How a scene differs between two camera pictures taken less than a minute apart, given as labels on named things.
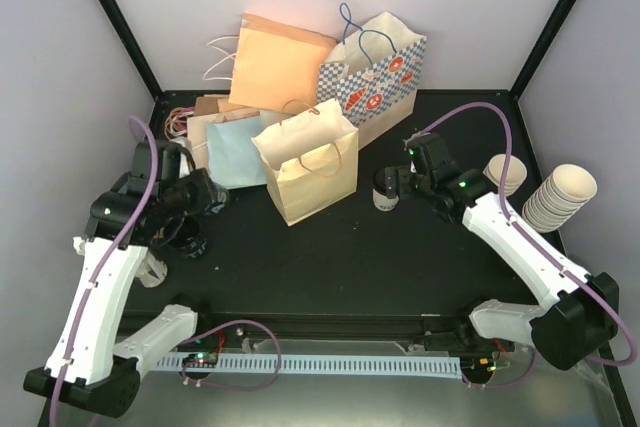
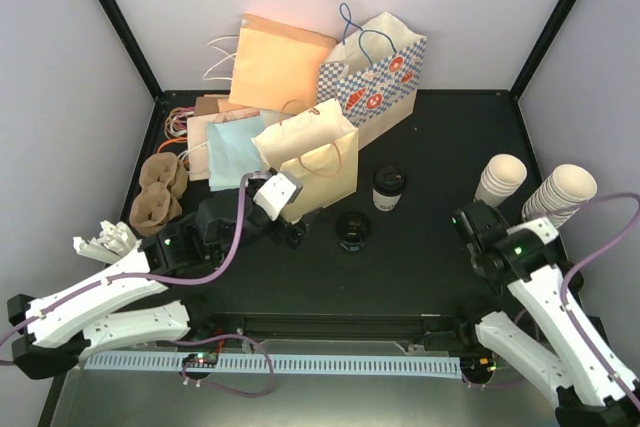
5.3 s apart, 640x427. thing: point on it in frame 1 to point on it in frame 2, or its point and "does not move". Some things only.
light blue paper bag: (234, 159) does not move
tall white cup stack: (560, 197) does not move
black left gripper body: (201, 197) to (283, 233)
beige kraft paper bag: (310, 159) does not move
